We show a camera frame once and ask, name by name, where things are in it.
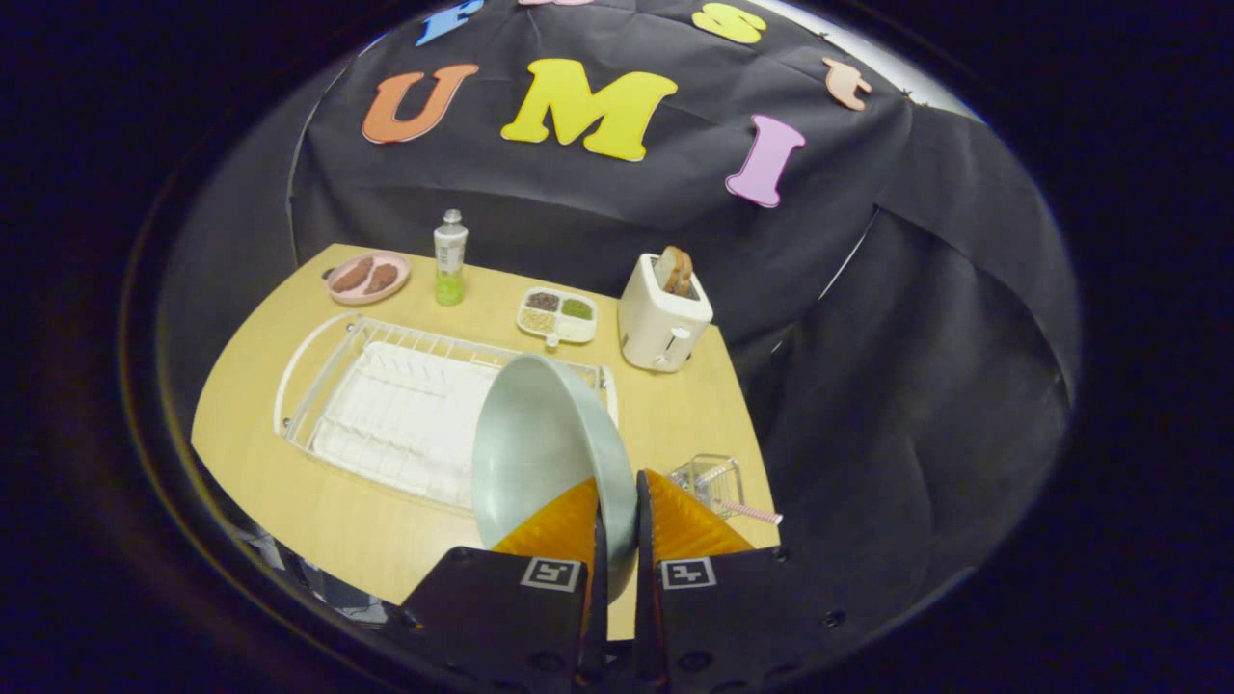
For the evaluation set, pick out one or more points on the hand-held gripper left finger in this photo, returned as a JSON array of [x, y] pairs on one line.
[[492, 617]]

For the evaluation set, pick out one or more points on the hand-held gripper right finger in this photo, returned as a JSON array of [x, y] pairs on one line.
[[742, 627]]

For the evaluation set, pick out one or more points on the pale green plate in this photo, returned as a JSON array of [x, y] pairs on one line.
[[540, 434]]

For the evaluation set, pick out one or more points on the white divided dish with beans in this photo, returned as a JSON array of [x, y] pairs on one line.
[[557, 314]]

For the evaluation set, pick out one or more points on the pink plate with sausages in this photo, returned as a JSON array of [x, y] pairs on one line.
[[367, 278]]

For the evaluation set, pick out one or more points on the black backdrop cloth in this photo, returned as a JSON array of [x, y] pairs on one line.
[[868, 366]]

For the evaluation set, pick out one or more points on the white toaster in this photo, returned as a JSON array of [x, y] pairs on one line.
[[660, 328]]

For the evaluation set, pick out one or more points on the clear bottle green liquid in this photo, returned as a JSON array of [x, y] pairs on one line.
[[449, 260]]

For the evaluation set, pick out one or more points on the brown bread slices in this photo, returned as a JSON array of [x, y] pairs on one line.
[[675, 270]]

